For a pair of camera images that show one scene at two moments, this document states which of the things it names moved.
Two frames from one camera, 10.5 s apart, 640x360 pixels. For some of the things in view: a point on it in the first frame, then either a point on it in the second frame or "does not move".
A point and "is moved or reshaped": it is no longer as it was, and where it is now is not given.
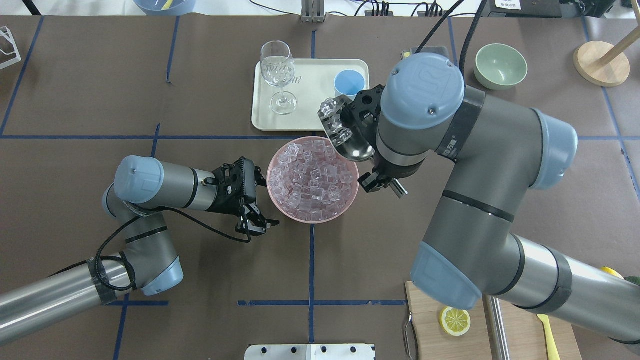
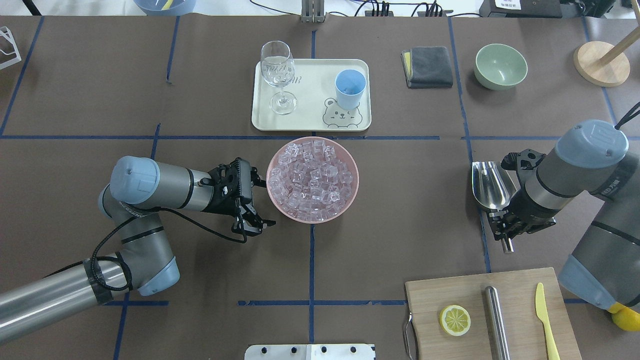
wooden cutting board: x=525 y=334 does not move
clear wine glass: x=277 y=68 does not move
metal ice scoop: x=349 y=134 is moved or reshaped
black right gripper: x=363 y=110 -> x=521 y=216
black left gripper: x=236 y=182 does not move
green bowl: x=498 y=66 does not move
